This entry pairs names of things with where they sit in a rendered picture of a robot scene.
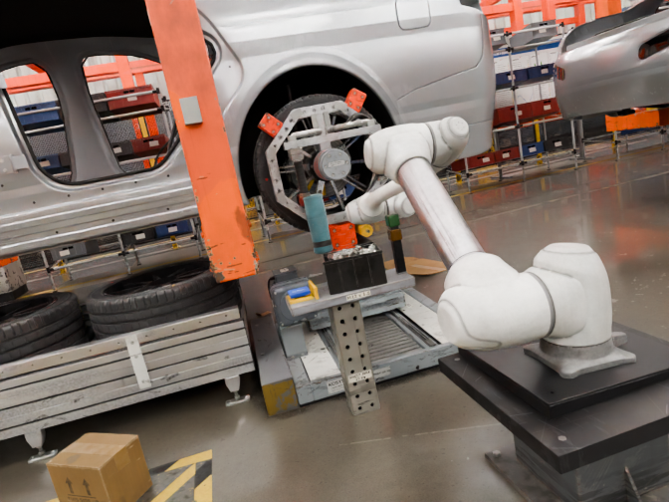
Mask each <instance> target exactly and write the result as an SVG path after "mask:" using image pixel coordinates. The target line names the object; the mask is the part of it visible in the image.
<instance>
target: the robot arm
mask: <svg viewBox="0 0 669 502"><path fill-rule="evenodd" d="M468 139H469V129H468V125H467V123H466V122H465V121H464V120H463V119H461V118H459V117H450V118H446V119H444V120H442V122H441V121H436V122H430V123H423V124H407V125H396V126H392V127H387V128H384V129H382V130H380V131H378V132H376V133H374V134H373V135H371V136H370V137H369V138H368V139H367V140H366V141H365V143H364V149H363V152H364V160H365V164H366V166H367V167H368V168H369V169H370V171H372V172H374V173H377V174H384V175H385V176H386V177H388V178H389V179H391V180H392V181H390V182H388V183H387V184H385V185H383V186H381V187H380V188H378V189H376V190H375V191H373V192H369V193H366V194H365V195H363V196H361V197H359V198H358V199H355V200H353V201H351V202H350V203H348V204H347V206H346V207H345V213H346V217H347V220H348V221H349V222H350V223H353V224H369V223H375V222H379V221H382V220H385V215H389V214H393V213H395V214H398V216H399V218H402V217H409V216H411V215H413V214H414V213H416V215H417V216H418V218H419V219H420V221H421V223H422V225H423V227H424V229H425V230H426V232H427V234H428V236H429V238H430V240H431V242H432V243H433V245H434V247H435V249H436V251H437V253H438V254H439V256H440V258H441V260H442V262H443V264H444V265H445V267H446V269H447V271H448V274H447V276H446V279H445V283H444V288H445V292H444V293H443V294H442V296H441V297H440V300H439V302H438V310H437V318H438V323H439V326H440V329H441V331H442V333H443V335H444V336H445V338H446V339H447V340H448V341H449V342H450V343H452V344H453V345H455V346H456V347H458V348H461V349H465V350H471V351H494V350H501V349H506V348H511V347H515V346H519V345H523V344H526V343H529V342H532V341H535V340H537V339H540V342H539V343H535V344H529V345H525V346H524V347H523V350H524V354H526V355H529V356H532V357H534V358H536V359H537V360H539V361H540V362H542V363H544V364H545V365H547V366H548V367H550V368H552V369H553V370H555V371H556V372H558V373H559V375H560V376H561V377H563V378H575V377H578V376H580V375H584V374H588V373H592V372H596V371H600V370H604V369H608V368H612V367H616V366H620V365H628V364H634V363H636V355H635V354H633V353H630V352H627V351H624V350H621V349H619V348H618V347H619V346H621V345H623V344H625V343H626V342H627V336H626V334H625V333H622V332H611V324H612V307H611V294H610V287H609V281H608V277H607V273H606V271H605V268H604V266H603V264H602V262H601V260H600V258H599V256H598V255H597V253H596V252H594V251H593V250H592V249H591V248H590V247H589V246H588V245H585V244H579V243H556V244H551V245H549V246H547V247H546V248H545V249H542V250H541V251H540V252H539V253H538V254H537V256H536V257H535V258H534V266H533V267H530V268H529V269H527V270H526V271H525V272H523V273H518V272H517V271H516V270H515V269H514V268H512V267H511V266H509V265H508V264H507V263H505V262H504V261H503V260H502V259H501V258H500V257H498V256H496V255H492V254H487V253H485V251H484V250H483V248H482V247H481V245H480V244H479V242H478V240H477V239H476V237H475V236H474V234H473V232H472V231H471V229H470V228H469V226H468V224H467V223H466V221H465V220H464V218H463V216H462V215H461V213H460V212H459V210H458V208H457V207H456V205H455V204H454V202H453V200H452V199H451V197H450V196H449V194H448V192H447V191H446V189H445V188H444V186H443V184H442V183H441V181H440V180H439V178H438V176H437V175H436V173H437V172H439V171H440V170H442V169H443V168H445V167H447V166H448V165H450V164H451V163H452V162H453V161H455V160H456V159H457V158H458V157H459V155H460V154H461V153H462V152H463V150H464V149H465V147H466V145H467V142H468Z"/></svg>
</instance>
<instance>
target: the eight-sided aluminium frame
mask: <svg viewBox="0 0 669 502"><path fill-rule="evenodd" d="M323 112H329V113H334V112H338V113H340V114H341V115H342V116H344V117H345V118H346V119H349V118H350V117H351V116H352V115H353V114H356V113H357V111H355V110H354V109H352V108H350V107H348V106H347V104H346V103H344V102H343V101H335V102H332V103H326V104H321V105H315V106H310V107H304V108H298V109H294V110H292V111H291V112H290V114H289V115H288V117H287V119H286V120H285V122H284V124H283V126H282V128H281V129H280V131H279V132H278V134H277V135H276V136H275V137H274V139H273V141H272V142H271V144H270V145H269V146H268V148H267V150H266V152H265V154H266V159H267V162H268V167H269V171H270V176H271V180H272V185H273V189H274V195H275V198H276V201H277V202H279V203H280V204H281V205H284V206H285V207H287V208H288V209H290V210H291V211H293V212H295V213H296V214H298V215H299V216H301V217H302V218H304V219H305V220H307V215H306V209H305V208H303V207H302V206H300V205H299V204H297V203H295V202H294V201H292V200H291V199H289V198H288V197H286V196H285V193H284V188H283V184H282V179H281V174H280V170H279V166H278V162H277V157H276V153H277V151H278V150H279V148H280V146H281V145H282V143H283V142H284V140H285V139H286V137H287V135H288V134H289V132H290V131H291V129H292V128H293V126H294V124H295V123H296V121H297V120H298V119H302V118H307V117H310V116H311V115H312V114H316V115H318V114H322V113H323ZM285 129H286V130H285ZM274 145H275V146H276V147H274ZM271 160H272V161H273V162H272V161H271ZM274 169H275V172H274ZM376 178H377V174H376V177H375V179H374V181H373V182H372V184H371V185H370V187H369V188H368V190H367V192H366V193H369V192H373V191H375V190H376V189H378V188H380V187H381V186H383V185H384V183H385V182H386V180H387V179H388V177H387V179H385V180H380V181H377V179H376ZM276 179H277V182H276ZM278 189H279V190H280V191H278ZM287 202H288V203H287ZM295 207H296V208H295ZM303 212H304V213H303ZM327 218H328V224H336V223H340V222H345V221H348V220H347V217H346V213H345V211H343V212H339V213H334V214H330V215H327ZM307 221H308V220H307Z"/></svg>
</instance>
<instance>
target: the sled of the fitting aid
mask: <svg viewBox="0 0 669 502"><path fill-rule="evenodd" d="M359 303H360V308H361V313H362V317H367V316H371V315H374V314H378V313H382V312H385V311H389V310H393V309H397V308H400V307H404V306H406V303H405V297H404V292H403V291H402V290H400V289H399V290H395V291H392V292H388V293H384V294H380V295H376V296H372V297H369V298H365V299H361V300H359ZM305 323H306V325H307V327H308V328H309V330H310V331H315V330H318V329H322V328H326V327H329V326H331V321H330V316H329V311H328V308H326V309H323V310H319V311H318V316H317V317H316V318H314V319H312V320H308V321H305Z"/></svg>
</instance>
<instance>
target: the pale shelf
mask: <svg viewBox="0 0 669 502"><path fill-rule="evenodd" d="M395 272H396V269H395V268H394V269H390V270H386V271H385V274H386V279H387V284H382V285H377V286H373V287H368V288H363V289H359V290H354V291H349V292H344V293H340V294H335V295H330V291H329V286H323V287H319V288H317V289H318V294H319V299H316V298H315V296H314V295H313V294H312V295H313V296H314V298H313V299H310V300H307V301H304V302H300V303H296V304H292V305H291V304H290V302H289V300H288V297H287V296H285V298H286V303H287V305H288V307H289V309H290V312H291V314H292V316H293V317H296V316H300V315H303V314H307V313H311V312H315V311H319V310H323V309H326V308H330V307H334V306H338V305H342V304H346V303H349V302H353V301H357V300H361V299H365V298H369V297H372V296H376V295H380V294H384V293H388V292H392V291H395V290H399V289H403V288H407V287H411V286H415V285H416V283H415V277H413V276H411V275H410V274H408V273H404V274H401V275H398V274H396V273H395ZM293 314H294V315H293Z"/></svg>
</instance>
